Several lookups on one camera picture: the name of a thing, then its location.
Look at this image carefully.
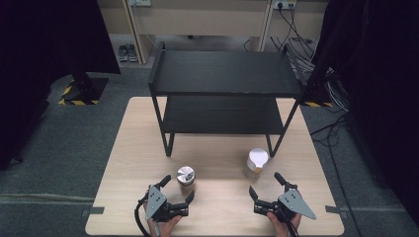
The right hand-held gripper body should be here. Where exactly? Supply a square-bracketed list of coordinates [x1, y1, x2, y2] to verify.
[253, 188, 317, 222]

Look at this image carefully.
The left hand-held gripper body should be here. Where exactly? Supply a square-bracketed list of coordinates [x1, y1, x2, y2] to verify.
[142, 185, 191, 222]

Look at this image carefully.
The steel cup with silver lid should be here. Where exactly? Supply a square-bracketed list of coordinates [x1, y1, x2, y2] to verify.
[176, 166, 198, 196]

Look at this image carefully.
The black two-tier shelf rack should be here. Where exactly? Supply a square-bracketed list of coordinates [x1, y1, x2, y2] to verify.
[147, 40, 309, 158]

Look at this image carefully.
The person's left hand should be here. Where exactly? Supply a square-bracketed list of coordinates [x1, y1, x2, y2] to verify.
[143, 214, 183, 237]

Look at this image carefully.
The person's right hand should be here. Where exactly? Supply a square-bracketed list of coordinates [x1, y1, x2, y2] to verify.
[266, 211, 302, 237]

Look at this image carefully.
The black stand base striped tape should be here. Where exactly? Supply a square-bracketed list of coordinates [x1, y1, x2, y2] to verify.
[299, 82, 334, 109]
[57, 72, 110, 107]

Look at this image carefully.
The grey shoe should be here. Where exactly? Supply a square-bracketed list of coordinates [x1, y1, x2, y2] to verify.
[127, 43, 139, 63]
[118, 43, 129, 63]

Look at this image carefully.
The black curtain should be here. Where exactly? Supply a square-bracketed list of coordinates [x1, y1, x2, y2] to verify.
[309, 0, 419, 229]
[0, 0, 122, 171]

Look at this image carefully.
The cream office desk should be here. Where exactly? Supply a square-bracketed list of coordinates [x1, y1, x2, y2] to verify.
[97, 0, 330, 65]

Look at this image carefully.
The white power strip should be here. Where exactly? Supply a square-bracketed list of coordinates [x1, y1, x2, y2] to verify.
[128, 0, 153, 8]
[272, 0, 297, 11]

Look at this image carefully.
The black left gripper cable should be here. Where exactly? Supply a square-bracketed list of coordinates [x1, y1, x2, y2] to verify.
[133, 194, 151, 237]

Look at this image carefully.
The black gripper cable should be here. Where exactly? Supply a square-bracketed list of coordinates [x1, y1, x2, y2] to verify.
[133, 194, 151, 237]
[286, 220, 300, 237]

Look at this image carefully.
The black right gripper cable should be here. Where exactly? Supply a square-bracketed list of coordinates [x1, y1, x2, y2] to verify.
[286, 220, 300, 237]

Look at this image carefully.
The grey table edge bracket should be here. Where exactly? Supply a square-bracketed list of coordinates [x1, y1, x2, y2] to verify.
[324, 204, 349, 219]
[81, 205, 106, 217]

